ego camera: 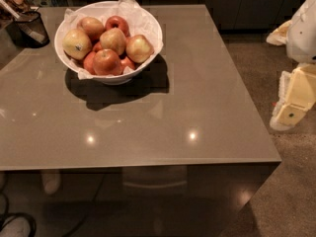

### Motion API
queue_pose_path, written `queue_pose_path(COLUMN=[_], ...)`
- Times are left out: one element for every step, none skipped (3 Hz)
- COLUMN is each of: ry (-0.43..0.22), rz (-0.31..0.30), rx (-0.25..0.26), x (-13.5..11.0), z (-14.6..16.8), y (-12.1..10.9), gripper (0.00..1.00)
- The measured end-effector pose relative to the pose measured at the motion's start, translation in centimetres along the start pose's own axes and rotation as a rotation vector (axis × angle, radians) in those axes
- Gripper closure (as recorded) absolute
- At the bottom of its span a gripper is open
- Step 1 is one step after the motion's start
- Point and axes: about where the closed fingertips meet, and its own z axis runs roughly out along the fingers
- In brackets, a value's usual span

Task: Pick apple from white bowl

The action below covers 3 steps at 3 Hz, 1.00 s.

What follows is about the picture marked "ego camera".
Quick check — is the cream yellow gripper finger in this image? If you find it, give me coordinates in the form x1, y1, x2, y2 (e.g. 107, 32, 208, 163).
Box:
266, 20, 291, 45
270, 63, 316, 131

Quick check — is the yellow-red apple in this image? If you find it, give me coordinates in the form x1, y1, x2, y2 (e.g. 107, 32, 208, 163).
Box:
77, 17, 105, 41
125, 35, 154, 63
100, 28, 126, 55

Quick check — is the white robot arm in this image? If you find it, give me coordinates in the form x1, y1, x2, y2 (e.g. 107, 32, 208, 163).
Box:
267, 0, 316, 131

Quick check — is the white paper bowl liner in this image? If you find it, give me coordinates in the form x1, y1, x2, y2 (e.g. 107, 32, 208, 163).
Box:
62, 0, 164, 81

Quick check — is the red apple front right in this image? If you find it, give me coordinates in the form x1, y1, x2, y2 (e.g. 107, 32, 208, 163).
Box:
120, 56, 135, 70

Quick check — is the red apple at back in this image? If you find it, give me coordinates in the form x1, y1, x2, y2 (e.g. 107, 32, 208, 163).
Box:
105, 16, 130, 37

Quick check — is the white ceramic bowl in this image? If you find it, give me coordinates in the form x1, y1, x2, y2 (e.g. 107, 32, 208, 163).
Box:
53, 0, 164, 86

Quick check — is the red apple at front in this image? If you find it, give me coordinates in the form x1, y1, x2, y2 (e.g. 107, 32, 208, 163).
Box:
93, 49, 122, 76

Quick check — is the small red apple in middle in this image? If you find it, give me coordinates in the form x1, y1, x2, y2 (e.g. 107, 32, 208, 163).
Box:
93, 41, 102, 52

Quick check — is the red apple front left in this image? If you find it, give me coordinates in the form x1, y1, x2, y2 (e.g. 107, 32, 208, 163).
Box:
83, 51, 96, 75

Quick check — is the yellow-green apple with sticker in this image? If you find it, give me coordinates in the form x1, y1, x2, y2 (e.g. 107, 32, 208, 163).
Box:
62, 29, 92, 60

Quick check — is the black mesh pen cup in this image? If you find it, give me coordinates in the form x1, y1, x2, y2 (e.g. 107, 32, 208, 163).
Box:
6, 11, 50, 48

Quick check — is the black cable under table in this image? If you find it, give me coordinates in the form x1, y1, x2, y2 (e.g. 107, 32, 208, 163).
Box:
60, 173, 107, 237

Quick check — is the white shoe with black strap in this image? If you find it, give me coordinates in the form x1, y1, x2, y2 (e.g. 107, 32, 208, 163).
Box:
0, 213, 37, 237

